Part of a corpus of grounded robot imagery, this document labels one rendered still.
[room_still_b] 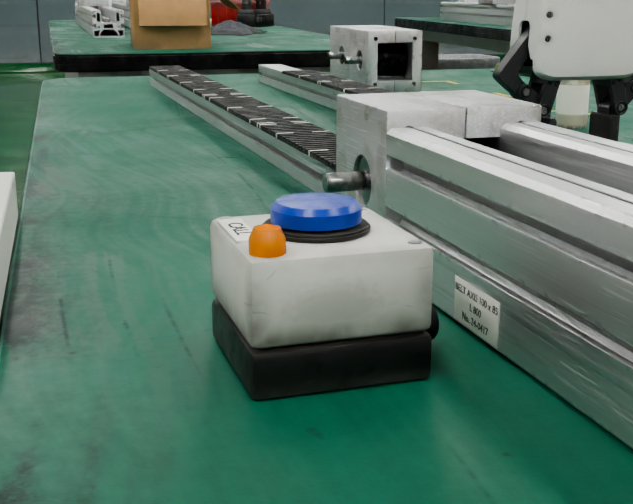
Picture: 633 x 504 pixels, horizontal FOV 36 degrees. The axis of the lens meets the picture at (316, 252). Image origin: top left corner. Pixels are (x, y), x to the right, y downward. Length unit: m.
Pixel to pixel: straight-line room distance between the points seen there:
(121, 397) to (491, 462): 0.15
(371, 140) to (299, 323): 0.21
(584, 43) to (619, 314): 0.46
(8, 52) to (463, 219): 11.06
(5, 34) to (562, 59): 10.79
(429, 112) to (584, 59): 0.26
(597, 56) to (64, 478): 0.58
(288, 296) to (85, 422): 0.09
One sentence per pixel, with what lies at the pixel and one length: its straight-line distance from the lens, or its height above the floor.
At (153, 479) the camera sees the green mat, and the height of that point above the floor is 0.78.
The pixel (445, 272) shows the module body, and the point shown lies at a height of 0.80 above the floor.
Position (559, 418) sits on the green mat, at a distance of 0.40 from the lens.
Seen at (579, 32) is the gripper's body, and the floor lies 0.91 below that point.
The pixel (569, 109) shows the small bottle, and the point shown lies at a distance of 1.19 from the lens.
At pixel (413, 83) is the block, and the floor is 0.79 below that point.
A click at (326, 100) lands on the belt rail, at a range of 1.37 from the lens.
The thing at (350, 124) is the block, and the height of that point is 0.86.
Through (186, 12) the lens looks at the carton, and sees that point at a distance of 2.63.
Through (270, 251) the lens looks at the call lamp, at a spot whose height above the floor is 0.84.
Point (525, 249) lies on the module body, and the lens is 0.42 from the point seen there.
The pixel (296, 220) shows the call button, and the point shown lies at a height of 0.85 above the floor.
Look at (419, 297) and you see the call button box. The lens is 0.41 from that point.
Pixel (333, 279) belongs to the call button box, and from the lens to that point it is 0.39.
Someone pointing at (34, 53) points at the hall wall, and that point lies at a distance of 11.47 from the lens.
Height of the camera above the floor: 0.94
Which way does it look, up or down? 15 degrees down
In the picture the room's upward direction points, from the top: straight up
